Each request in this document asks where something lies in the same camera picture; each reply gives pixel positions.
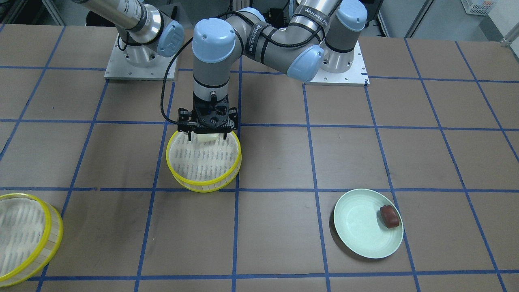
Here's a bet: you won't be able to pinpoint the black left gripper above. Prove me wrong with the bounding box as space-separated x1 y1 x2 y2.
177 95 238 141

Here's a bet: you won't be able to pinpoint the white steamed bun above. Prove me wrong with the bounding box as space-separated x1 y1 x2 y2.
196 133 221 144

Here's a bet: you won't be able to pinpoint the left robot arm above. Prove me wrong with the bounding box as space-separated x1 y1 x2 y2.
175 0 368 140

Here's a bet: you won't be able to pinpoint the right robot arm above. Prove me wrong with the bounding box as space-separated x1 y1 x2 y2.
74 0 185 69

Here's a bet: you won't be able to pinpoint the yellow bamboo steamer centre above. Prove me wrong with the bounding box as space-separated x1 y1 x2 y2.
166 131 242 193

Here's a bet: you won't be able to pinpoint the light green plate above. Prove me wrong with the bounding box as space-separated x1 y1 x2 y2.
332 189 404 259

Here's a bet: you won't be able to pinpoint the brown bun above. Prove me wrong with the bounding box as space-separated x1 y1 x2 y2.
380 205 401 229

